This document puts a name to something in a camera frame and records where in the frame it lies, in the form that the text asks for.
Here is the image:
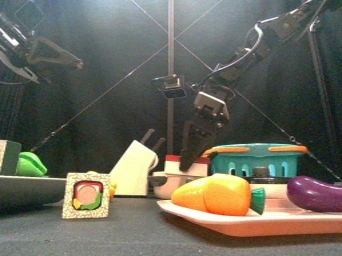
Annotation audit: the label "red white salmon sushi toy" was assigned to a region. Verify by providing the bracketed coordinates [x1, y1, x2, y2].
[163, 154, 211, 178]

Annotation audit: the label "square toy sushi roll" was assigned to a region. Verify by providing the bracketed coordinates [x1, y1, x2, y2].
[60, 171, 112, 220]

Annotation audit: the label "grey plate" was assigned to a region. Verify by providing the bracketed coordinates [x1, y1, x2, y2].
[0, 175, 68, 209]

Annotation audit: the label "white toy pot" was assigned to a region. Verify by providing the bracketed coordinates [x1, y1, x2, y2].
[147, 171, 211, 200]

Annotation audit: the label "white toy knife block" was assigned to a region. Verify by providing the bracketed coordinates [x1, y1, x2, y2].
[108, 139, 160, 198]

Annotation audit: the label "orange toy carrot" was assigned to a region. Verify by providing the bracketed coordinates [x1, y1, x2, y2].
[169, 173, 267, 217]

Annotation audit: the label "small yellow toy piece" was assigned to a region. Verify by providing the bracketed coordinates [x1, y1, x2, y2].
[108, 183, 119, 200]

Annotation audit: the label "dark green white toy block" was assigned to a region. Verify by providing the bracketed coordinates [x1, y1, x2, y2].
[0, 139, 23, 176]

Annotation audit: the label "pink tray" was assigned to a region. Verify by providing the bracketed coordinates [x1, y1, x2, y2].
[156, 198, 342, 238]

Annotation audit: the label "green toy pepper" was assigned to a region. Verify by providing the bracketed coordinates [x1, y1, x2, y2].
[16, 151, 48, 178]

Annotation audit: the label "purple toy eggplant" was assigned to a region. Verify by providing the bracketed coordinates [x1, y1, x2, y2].
[286, 175, 342, 213]

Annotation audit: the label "black toy knife handle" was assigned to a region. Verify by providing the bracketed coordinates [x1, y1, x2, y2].
[151, 137, 167, 152]
[139, 128, 156, 145]

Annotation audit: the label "thin diagonal brace wire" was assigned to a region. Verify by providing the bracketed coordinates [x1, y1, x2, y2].
[129, 0, 342, 183]
[29, 0, 224, 153]

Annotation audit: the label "black camera on pole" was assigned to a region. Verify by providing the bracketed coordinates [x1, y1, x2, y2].
[151, 74, 188, 100]

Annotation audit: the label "teal basket orange handles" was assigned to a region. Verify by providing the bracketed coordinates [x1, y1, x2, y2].
[200, 143, 310, 179]

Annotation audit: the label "vertical metal frame pole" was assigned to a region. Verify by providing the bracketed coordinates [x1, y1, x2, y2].
[165, 0, 176, 156]

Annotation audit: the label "slanted black frame pole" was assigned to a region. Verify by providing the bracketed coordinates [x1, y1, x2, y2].
[306, 19, 342, 168]

